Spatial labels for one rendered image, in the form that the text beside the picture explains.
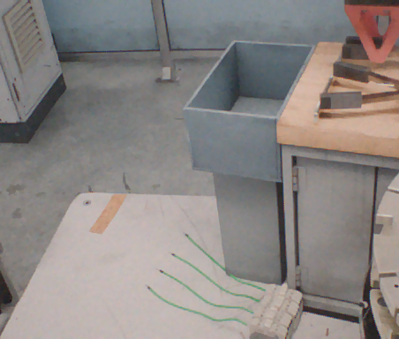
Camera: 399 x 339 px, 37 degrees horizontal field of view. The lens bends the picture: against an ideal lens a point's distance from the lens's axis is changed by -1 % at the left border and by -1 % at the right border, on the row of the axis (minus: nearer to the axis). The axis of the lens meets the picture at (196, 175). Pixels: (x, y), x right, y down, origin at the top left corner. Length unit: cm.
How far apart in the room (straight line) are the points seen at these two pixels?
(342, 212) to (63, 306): 41
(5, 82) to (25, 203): 53
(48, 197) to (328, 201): 182
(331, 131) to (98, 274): 43
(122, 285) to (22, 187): 166
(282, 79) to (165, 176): 159
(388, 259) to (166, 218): 57
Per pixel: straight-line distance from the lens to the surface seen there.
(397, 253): 44
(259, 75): 80
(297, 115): 63
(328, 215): 69
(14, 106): 268
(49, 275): 92
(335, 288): 77
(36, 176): 253
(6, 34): 262
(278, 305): 76
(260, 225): 76
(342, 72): 66
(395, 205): 47
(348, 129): 61
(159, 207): 98
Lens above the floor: 140
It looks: 37 degrees down
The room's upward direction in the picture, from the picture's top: 9 degrees counter-clockwise
